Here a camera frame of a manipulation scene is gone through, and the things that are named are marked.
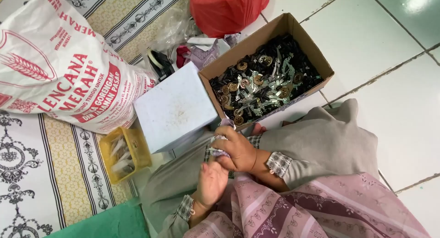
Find person's left hand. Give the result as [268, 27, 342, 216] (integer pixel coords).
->
[200, 161, 229, 208]

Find person's right hand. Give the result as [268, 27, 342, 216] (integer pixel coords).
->
[210, 125, 258, 172]

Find small purple patterned cloth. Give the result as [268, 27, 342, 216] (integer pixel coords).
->
[207, 118, 238, 159]

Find person's foot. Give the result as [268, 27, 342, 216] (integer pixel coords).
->
[250, 123, 267, 136]

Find white square box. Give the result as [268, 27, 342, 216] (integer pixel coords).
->
[133, 61, 219, 155]

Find yellow plastic tray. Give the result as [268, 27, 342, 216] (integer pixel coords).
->
[99, 127, 152, 184]

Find brown cardboard box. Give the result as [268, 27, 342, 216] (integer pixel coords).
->
[198, 13, 335, 132]

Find group of brass wheels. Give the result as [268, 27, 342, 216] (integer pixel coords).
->
[220, 54, 305, 126]

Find pile of purple cloth scraps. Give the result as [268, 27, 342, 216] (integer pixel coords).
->
[187, 33, 248, 71]

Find bunch of white packets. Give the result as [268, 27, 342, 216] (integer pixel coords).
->
[109, 135, 136, 175]

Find dark red cloth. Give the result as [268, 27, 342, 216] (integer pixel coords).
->
[176, 45, 192, 69]

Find black tape dispenser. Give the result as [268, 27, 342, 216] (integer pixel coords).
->
[147, 49, 176, 82]

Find person's gray trousers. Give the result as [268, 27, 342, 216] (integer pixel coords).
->
[140, 99, 379, 233]

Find heap of black and metal parts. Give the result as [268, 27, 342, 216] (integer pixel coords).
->
[209, 33, 324, 126]

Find person's pink patterned garment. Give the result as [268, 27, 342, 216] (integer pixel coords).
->
[184, 173, 432, 238]

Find green cloth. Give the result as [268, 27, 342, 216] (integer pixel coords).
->
[45, 199, 150, 238]

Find clear plastic bag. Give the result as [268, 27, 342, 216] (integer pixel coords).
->
[139, 6, 203, 65]

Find red plastic bag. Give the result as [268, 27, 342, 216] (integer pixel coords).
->
[189, 0, 270, 38]

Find patterned floor mat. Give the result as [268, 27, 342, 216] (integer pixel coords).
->
[0, 0, 191, 238]

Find white sack with red print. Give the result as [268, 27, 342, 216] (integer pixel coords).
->
[0, 0, 159, 135]

